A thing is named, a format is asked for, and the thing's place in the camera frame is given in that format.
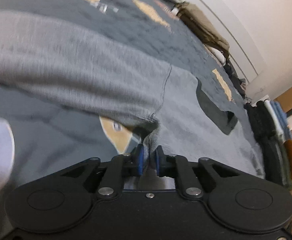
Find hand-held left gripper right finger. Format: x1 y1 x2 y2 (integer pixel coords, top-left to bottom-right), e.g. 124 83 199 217
155 145 239 200

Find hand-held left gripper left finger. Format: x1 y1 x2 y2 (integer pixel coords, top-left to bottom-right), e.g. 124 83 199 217
54 144 146 200

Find grey sweatshirt with black trim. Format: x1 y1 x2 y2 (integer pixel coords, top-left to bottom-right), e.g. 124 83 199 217
0 12 265 190

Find pile of black clothes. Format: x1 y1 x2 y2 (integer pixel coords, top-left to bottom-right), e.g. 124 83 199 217
223 60 247 98

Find stack of folded clothes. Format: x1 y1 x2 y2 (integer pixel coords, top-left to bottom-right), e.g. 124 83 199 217
244 99 292 188

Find white folded garment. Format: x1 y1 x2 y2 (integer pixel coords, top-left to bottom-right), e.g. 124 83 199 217
206 44 226 64

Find dark grey printed quilt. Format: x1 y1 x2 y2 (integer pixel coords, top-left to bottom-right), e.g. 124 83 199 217
0 0 261 230

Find khaki folded pants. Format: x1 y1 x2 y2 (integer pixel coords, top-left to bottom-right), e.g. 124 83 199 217
173 1 230 53

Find white bed headboard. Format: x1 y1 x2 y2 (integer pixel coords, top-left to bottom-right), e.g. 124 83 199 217
153 0 259 80

